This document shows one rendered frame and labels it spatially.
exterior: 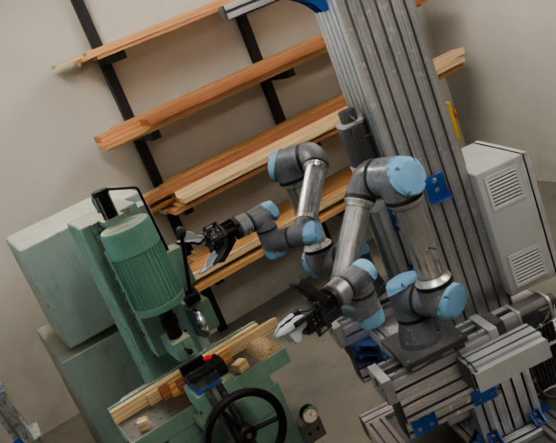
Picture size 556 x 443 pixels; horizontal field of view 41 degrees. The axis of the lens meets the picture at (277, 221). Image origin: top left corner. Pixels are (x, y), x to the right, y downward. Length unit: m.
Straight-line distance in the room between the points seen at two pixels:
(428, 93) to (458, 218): 0.45
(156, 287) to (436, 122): 1.06
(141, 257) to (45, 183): 2.43
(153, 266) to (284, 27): 3.22
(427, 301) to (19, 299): 3.10
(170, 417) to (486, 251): 1.21
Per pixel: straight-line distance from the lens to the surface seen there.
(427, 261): 2.25
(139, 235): 2.41
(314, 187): 2.62
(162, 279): 2.46
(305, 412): 2.64
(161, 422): 2.52
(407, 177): 2.14
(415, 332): 2.44
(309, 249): 2.88
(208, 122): 5.09
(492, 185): 2.58
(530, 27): 5.41
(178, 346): 2.57
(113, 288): 2.69
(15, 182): 4.77
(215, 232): 2.46
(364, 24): 2.40
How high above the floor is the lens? 2.04
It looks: 17 degrees down
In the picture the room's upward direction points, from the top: 22 degrees counter-clockwise
